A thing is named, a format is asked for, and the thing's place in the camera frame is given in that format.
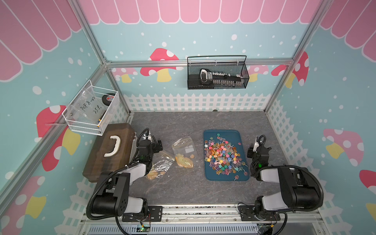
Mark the black wire mesh basket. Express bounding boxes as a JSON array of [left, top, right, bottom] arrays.
[[187, 55, 249, 90]]

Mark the socket wrench set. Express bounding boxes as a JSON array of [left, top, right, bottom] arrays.
[[199, 69, 244, 88]]

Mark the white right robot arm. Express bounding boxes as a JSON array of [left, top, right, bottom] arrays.
[[238, 144, 324, 221]]

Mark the teal plastic tray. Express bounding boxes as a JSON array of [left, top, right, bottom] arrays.
[[203, 130, 251, 182]]

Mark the brown toolbox with white handle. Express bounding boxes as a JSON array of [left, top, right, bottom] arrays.
[[83, 123, 136, 183]]

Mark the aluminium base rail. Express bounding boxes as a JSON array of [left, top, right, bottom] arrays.
[[79, 202, 324, 235]]

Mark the white wire basket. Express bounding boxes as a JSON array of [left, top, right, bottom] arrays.
[[62, 81, 119, 136]]

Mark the yellow duck ziploc bag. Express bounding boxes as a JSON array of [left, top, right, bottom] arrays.
[[172, 136, 197, 168]]

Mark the pile of colourful candies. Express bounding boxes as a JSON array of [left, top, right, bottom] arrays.
[[204, 133, 249, 180]]

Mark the clear ziploc bag with candies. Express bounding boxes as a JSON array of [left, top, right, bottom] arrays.
[[146, 151, 175, 181]]

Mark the black tape roll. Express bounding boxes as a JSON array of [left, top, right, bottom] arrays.
[[101, 93, 115, 106]]

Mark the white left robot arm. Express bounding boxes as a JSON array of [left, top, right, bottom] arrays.
[[86, 139, 163, 220]]

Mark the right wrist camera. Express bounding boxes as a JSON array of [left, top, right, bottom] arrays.
[[253, 141, 260, 152]]

